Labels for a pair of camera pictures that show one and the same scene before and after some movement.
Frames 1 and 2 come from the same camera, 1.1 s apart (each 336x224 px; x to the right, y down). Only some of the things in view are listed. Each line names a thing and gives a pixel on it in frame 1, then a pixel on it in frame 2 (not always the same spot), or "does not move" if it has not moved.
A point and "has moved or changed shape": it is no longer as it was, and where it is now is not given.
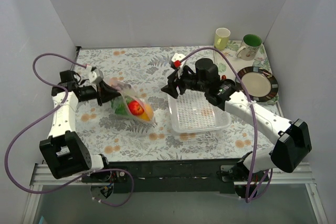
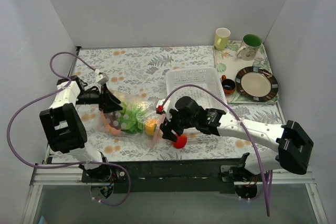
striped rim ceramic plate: x=261 y=84 does not move
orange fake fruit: x=148 y=113 -> x=150 y=126
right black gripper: x=178 y=83 -> x=171 y=125
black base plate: x=171 y=176 does not move
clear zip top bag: x=130 y=103 has moved or changed shape
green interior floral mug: x=250 y=45 does not move
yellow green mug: x=221 y=38 does not move
